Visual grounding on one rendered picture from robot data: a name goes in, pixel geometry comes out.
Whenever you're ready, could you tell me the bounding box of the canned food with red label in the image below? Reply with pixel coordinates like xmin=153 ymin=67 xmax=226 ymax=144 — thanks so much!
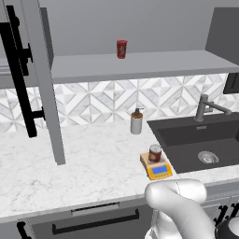
xmin=148 ymin=144 xmax=163 ymax=163

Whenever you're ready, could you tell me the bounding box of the grey open cabinet shelf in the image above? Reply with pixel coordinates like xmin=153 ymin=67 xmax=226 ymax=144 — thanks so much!
xmin=49 ymin=49 xmax=239 ymax=85

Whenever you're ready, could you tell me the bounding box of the yellow digital scale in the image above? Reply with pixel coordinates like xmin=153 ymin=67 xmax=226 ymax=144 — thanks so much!
xmin=139 ymin=151 xmax=174 ymax=181

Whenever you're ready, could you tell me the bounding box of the grey open cabinet door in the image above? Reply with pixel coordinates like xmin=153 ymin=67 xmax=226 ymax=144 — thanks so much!
xmin=19 ymin=0 xmax=66 ymax=166

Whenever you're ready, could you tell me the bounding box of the white soap dispenser bottle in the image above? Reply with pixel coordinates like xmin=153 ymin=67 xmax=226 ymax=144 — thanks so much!
xmin=130 ymin=107 xmax=146 ymax=135

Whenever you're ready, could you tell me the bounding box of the red drink can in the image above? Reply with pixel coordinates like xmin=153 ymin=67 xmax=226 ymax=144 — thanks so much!
xmin=116 ymin=39 xmax=128 ymax=60

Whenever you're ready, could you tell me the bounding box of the dark grey sink basin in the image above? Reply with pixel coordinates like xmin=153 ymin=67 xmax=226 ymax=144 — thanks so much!
xmin=147 ymin=111 xmax=239 ymax=175

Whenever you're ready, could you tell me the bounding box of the grey sink tap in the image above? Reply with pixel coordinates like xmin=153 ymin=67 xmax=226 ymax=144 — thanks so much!
xmin=194 ymin=93 xmax=233 ymax=122

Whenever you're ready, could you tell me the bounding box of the grey drawer front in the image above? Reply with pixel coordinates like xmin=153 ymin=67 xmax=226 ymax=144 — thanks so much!
xmin=27 ymin=204 xmax=155 ymax=239

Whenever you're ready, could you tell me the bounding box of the black drawer handle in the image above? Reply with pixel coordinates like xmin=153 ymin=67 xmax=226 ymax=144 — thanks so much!
xmin=51 ymin=208 xmax=140 ymax=235

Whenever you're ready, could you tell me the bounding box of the long black cabinet door handle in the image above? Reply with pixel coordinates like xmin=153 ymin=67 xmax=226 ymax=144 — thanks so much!
xmin=0 ymin=5 xmax=47 ymax=139

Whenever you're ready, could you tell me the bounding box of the dark wall appliance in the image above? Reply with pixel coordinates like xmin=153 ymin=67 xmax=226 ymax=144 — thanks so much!
xmin=222 ymin=72 xmax=239 ymax=95

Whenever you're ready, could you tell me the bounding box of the grey wall cabinet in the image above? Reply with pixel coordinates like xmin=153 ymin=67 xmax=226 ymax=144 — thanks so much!
xmin=204 ymin=7 xmax=239 ymax=66

